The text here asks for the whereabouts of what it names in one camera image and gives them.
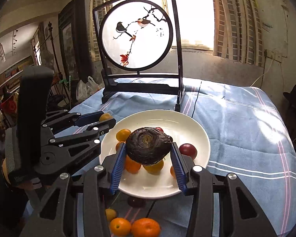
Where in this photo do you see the large orange mandarin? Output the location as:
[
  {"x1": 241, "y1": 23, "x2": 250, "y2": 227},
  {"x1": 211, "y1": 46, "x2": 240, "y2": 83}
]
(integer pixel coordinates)
[{"x1": 131, "y1": 218, "x2": 161, "y2": 237}]

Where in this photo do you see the white ceramic plate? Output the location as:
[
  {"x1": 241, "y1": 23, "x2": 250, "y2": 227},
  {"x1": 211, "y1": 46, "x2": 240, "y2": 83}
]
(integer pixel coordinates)
[{"x1": 98, "y1": 110, "x2": 211, "y2": 199}]

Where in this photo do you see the left checkered curtain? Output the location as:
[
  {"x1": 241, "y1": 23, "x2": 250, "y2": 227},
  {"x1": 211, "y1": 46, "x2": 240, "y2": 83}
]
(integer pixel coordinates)
[{"x1": 88, "y1": 0, "x2": 112, "y2": 63}]

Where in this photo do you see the wall power socket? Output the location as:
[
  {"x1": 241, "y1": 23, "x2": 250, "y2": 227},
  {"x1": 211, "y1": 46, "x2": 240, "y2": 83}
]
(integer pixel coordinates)
[{"x1": 264, "y1": 49, "x2": 282, "y2": 63}]

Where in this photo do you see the dark cherry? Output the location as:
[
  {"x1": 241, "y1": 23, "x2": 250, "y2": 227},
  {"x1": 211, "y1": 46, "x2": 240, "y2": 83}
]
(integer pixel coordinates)
[{"x1": 127, "y1": 196, "x2": 146, "y2": 208}]

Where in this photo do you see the round bird painting screen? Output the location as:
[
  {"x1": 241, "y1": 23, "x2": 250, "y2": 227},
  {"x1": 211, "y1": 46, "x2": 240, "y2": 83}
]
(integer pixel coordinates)
[{"x1": 92, "y1": 0, "x2": 185, "y2": 112}]

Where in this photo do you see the black cable on table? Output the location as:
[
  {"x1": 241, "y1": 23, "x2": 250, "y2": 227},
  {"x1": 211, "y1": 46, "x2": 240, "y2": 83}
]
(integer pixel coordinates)
[{"x1": 191, "y1": 80, "x2": 203, "y2": 118}]

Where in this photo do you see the yellow-green plum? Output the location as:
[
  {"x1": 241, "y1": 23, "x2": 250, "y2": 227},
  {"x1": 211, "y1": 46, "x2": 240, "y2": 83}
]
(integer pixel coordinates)
[{"x1": 143, "y1": 160, "x2": 164, "y2": 175}]

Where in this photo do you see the window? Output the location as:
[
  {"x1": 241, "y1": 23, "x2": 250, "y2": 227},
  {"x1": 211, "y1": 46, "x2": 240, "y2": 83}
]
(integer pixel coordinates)
[{"x1": 109, "y1": 0, "x2": 215, "y2": 52}]

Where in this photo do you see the right checkered curtain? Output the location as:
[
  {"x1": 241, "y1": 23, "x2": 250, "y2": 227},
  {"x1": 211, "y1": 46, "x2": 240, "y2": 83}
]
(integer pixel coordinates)
[{"x1": 213, "y1": 0, "x2": 264, "y2": 67}]

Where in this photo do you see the person's hand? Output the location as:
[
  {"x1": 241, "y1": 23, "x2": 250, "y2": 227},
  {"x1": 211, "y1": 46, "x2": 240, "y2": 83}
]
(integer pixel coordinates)
[{"x1": 17, "y1": 178, "x2": 42, "y2": 190}]

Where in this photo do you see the phone on gripper mount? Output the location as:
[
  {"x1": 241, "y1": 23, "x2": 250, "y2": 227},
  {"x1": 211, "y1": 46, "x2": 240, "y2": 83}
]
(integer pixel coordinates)
[{"x1": 17, "y1": 66, "x2": 54, "y2": 167}]

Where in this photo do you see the white plastic bag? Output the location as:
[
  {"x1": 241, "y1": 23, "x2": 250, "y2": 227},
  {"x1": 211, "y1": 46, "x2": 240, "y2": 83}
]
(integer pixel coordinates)
[{"x1": 76, "y1": 76, "x2": 100, "y2": 102}]

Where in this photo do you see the checkered curtain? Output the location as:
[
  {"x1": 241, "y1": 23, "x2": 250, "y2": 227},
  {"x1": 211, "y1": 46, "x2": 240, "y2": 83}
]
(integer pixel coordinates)
[
  {"x1": 213, "y1": 0, "x2": 264, "y2": 67},
  {"x1": 88, "y1": 0, "x2": 112, "y2": 63}
]

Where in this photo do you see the small orange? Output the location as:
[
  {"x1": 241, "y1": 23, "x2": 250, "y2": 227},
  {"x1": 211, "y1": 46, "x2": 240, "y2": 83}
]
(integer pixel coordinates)
[{"x1": 99, "y1": 113, "x2": 113, "y2": 122}]

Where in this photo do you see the dark red plum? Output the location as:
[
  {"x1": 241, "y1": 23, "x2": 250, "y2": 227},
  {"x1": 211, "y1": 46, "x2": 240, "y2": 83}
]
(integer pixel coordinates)
[
  {"x1": 179, "y1": 143, "x2": 197, "y2": 159},
  {"x1": 115, "y1": 141, "x2": 125, "y2": 151}
]

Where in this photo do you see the dark framed painting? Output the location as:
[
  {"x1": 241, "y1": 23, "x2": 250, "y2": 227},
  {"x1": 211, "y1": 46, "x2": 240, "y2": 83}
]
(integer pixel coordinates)
[{"x1": 58, "y1": 0, "x2": 92, "y2": 82}]

